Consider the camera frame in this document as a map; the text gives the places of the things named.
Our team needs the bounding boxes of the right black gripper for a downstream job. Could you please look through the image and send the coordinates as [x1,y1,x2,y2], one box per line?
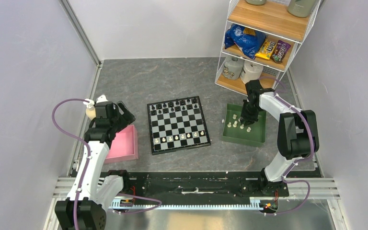
[240,99,261,126]

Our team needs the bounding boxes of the green plastic tray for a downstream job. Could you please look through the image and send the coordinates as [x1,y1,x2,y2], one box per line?
[221,103,266,147]

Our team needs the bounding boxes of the pink plastic tray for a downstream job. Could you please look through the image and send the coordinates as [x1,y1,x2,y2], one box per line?
[104,125,138,164]

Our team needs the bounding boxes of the black white chessboard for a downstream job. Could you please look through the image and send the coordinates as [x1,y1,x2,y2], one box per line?
[147,96,211,155]

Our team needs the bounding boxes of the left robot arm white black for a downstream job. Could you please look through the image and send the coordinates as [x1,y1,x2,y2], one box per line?
[55,100,135,230]

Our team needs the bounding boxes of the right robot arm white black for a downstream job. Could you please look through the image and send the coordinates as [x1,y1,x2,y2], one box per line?
[240,80,319,196]

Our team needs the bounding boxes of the white paper roll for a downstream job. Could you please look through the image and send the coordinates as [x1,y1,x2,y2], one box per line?
[240,61,264,84]

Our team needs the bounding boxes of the beige pump bottle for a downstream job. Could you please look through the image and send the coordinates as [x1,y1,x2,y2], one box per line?
[85,106,96,120]

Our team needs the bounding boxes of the white jug with label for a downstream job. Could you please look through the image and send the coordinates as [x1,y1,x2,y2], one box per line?
[222,56,244,80]

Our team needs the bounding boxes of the yellow candy bag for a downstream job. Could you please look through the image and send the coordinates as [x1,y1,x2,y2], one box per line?
[255,39,277,60]

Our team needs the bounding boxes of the blue snack bag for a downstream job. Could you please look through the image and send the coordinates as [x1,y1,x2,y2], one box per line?
[224,24,267,59]

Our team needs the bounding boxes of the brown candy bag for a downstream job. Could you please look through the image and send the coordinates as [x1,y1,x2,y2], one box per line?
[270,40,291,63]

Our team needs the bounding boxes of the grey green bottle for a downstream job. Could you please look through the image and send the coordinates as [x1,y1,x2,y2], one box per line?
[287,0,317,18]

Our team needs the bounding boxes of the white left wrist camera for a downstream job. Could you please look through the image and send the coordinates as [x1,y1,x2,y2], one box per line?
[83,94,108,108]

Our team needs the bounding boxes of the white wire wooden shelf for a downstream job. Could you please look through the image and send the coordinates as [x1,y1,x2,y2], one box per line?
[215,0,321,95]

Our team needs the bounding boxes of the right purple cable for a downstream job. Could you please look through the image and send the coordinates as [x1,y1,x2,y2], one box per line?
[258,76,315,217]

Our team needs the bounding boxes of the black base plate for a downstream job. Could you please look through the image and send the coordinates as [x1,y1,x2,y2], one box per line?
[101,170,289,205]

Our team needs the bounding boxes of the grey cable duct strip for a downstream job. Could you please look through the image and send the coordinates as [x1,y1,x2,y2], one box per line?
[109,197,278,211]

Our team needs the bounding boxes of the aluminium corner rail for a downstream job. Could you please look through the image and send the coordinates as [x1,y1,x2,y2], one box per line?
[59,0,104,66]

